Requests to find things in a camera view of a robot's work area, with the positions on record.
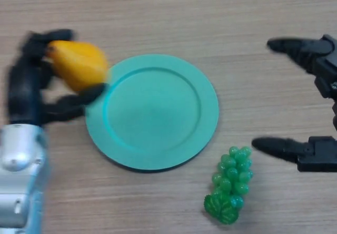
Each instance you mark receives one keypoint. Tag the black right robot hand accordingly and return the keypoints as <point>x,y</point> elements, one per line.
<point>316,52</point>

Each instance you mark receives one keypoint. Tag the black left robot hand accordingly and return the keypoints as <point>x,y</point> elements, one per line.
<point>23,92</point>

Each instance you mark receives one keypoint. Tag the yellow pear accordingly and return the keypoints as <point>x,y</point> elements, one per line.
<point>79,63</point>

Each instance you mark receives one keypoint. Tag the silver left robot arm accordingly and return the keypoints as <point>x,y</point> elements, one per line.
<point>21,171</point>

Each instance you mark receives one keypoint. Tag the green round plate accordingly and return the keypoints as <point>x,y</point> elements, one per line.
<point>155,113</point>

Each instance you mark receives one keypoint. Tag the green grape bunch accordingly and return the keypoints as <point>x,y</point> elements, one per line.
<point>227,184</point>

